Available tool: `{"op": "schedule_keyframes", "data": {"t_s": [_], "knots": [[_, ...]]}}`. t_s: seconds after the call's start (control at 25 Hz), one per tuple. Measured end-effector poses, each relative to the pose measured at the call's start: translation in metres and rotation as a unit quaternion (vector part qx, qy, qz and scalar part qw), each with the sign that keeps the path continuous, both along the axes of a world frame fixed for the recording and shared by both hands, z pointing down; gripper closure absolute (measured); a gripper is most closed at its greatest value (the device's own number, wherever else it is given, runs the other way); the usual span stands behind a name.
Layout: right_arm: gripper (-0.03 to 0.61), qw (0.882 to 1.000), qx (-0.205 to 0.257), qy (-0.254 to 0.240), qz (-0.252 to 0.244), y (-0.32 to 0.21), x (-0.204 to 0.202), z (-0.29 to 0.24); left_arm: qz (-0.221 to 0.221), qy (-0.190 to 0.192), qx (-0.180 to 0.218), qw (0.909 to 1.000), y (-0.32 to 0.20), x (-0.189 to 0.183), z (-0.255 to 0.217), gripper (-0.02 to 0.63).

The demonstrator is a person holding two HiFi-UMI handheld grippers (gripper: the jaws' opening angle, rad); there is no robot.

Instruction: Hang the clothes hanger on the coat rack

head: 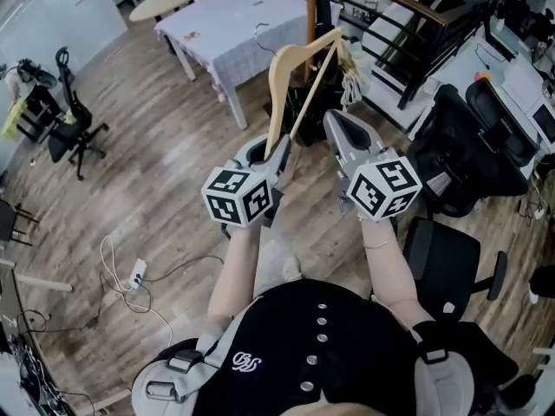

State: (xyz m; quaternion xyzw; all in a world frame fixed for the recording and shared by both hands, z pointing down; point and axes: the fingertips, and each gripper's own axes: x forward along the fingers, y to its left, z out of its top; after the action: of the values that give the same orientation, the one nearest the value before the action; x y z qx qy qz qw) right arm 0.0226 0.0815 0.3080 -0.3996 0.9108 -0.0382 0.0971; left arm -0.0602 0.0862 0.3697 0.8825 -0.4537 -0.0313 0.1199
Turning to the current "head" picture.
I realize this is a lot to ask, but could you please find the wooden coat rack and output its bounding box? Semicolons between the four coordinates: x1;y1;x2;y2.
281;0;352;181

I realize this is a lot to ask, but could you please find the person's right forearm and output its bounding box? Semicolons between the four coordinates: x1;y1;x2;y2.
361;214;434;329

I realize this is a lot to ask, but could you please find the black armrest office chair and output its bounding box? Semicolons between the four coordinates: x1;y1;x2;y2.
401;217;508;322

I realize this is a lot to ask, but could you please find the white office desk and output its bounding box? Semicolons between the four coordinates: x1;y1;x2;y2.
407;19;555;146

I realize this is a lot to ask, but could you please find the wooden clothes hanger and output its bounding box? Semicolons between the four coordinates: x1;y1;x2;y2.
252;22;348;157

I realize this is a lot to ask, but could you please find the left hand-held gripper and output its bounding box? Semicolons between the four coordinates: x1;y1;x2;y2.
200;133;292;236

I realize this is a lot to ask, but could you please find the table with white tablecloth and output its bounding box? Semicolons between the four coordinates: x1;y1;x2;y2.
153;0;343;130

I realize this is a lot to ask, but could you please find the white power strip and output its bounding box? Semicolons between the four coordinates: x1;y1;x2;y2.
128;257;147;291

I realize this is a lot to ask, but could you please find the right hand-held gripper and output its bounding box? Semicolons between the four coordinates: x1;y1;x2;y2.
323;108;423;223

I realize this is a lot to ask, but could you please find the black mesh office chair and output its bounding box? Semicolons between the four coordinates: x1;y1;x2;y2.
46;46;109;181

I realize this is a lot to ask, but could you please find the black waste basket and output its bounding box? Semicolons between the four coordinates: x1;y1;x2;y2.
287;74;348;147

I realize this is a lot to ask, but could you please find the yellow cloth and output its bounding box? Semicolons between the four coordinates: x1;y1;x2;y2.
0;96;28;142

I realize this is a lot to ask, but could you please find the person's black buttoned top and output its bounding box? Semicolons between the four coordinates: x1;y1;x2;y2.
203;277;521;416

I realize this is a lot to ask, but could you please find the white plastic hangers bundle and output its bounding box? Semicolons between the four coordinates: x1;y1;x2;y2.
336;36;373;113

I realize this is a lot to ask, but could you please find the black floor cable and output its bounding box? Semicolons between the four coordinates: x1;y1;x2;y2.
86;254;225;333

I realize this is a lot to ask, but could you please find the person's light shoe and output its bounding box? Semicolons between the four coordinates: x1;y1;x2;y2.
282;255;304;280

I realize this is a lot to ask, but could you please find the white power cable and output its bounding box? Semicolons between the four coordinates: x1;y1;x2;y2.
99;234;174;341

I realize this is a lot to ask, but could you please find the black padded office chair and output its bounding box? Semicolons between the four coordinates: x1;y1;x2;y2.
409;77;543;218

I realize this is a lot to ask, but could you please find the person's left forearm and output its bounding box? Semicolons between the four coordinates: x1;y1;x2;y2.
206;224;262;320

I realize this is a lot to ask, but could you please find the grey harness vest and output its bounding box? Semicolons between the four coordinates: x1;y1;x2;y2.
130;305;478;416

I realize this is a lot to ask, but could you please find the black stair railing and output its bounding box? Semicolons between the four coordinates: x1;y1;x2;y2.
316;0;491;111

